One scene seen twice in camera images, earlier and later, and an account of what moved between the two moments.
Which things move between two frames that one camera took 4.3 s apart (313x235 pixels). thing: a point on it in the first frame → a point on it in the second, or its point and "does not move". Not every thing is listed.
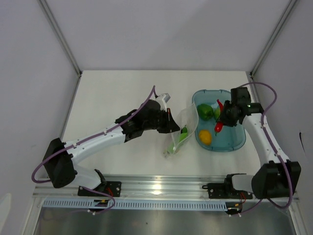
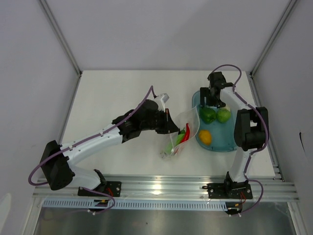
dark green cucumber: [184, 129] does not move
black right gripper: [222, 118] → [204, 92]
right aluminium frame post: [289, 8] does not move
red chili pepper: [218, 126] → [187, 133]
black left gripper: [169, 125] does not move
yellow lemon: [205, 136] does not move
